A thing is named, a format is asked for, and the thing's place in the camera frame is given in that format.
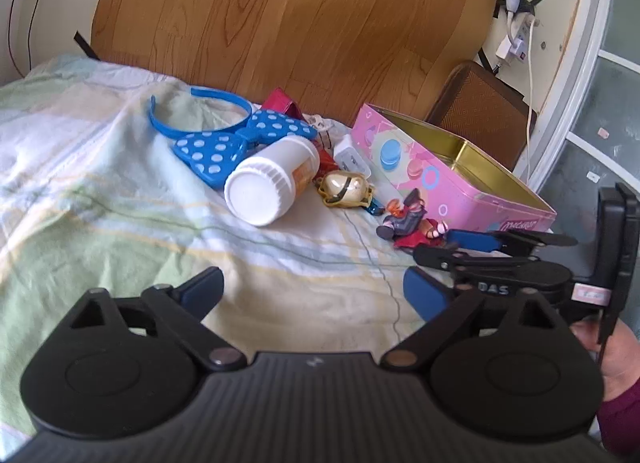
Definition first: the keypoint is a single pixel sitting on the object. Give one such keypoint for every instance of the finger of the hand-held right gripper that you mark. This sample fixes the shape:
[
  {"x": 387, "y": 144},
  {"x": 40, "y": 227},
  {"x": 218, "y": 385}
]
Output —
[
  {"x": 440, "y": 257},
  {"x": 475, "y": 240}
]

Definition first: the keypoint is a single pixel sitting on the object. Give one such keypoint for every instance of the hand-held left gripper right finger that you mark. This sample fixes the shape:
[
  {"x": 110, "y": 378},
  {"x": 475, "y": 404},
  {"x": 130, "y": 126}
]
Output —
[{"x": 425, "y": 295}]

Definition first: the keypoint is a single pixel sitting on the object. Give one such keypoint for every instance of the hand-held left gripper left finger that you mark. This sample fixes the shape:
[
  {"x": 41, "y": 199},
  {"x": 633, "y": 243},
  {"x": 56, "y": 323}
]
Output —
[{"x": 202, "y": 287}]

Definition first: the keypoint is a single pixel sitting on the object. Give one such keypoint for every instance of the caped toy figurine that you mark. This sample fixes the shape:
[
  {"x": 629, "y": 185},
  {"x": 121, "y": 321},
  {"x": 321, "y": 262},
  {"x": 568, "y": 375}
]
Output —
[{"x": 405, "y": 220}]

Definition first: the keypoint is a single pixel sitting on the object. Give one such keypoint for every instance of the pink tin box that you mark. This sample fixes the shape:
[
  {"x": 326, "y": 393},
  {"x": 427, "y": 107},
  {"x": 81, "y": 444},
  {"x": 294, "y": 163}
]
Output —
[{"x": 415, "y": 158}]

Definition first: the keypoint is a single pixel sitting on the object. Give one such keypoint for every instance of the white pill bottle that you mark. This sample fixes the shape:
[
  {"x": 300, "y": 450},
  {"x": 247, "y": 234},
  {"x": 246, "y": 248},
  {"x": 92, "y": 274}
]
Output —
[{"x": 260, "y": 193}]

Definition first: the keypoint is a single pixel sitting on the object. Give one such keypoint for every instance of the white charger plug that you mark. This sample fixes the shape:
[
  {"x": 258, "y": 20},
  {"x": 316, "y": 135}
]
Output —
[{"x": 351, "y": 159}]

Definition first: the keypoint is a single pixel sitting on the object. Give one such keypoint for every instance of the blue polka dot bow headband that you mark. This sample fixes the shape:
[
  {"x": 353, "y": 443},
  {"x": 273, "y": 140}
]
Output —
[{"x": 210, "y": 153}]

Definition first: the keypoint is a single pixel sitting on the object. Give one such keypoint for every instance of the red small packet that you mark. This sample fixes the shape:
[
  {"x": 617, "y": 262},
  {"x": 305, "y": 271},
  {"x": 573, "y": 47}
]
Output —
[{"x": 326, "y": 161}]

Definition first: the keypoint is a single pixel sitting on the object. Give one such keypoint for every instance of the magenta small box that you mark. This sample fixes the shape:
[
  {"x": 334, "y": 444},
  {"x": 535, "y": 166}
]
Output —
[{"x": 280, "y": 103}]

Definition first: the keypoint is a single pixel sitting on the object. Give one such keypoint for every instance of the person's right forearm maroon sleeve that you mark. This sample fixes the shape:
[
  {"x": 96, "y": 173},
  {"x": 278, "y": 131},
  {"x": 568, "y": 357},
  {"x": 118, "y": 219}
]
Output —
[{"x": 622, "y": 423}]

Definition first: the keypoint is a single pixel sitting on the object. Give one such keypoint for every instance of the person's right hand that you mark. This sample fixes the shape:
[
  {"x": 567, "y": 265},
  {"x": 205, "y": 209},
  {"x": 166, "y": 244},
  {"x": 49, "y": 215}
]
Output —
[{"x": 622, "y": 358}]

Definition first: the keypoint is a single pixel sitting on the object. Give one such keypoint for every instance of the frosted glass door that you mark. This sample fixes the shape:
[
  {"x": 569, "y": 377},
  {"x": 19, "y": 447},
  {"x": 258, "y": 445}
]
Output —
[{"x": 617, "y": 113}]

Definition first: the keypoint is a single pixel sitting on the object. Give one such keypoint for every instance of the pastel striped blanket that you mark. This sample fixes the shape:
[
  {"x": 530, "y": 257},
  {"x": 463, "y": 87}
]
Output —
[{"x": 100, "y": 193}]

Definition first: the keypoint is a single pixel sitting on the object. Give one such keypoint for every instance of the white door frame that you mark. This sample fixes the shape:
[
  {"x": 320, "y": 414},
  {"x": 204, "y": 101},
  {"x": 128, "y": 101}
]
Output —
[{"x": 575, "y": 93}]

